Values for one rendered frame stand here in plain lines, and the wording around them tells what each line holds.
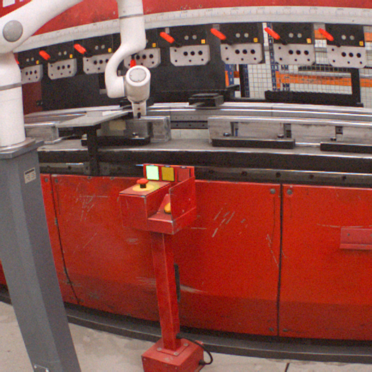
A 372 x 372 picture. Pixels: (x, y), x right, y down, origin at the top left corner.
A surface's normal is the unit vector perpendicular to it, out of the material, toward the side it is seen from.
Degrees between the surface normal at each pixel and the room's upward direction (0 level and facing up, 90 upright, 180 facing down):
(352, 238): 90
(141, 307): 103
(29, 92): 90
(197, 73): 90
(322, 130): 90
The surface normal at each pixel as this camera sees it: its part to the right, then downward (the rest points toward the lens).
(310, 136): -0.38, 0.27
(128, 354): -0.07, -0.96
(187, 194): 0.87, 0.07
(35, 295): 0.41, 0.22
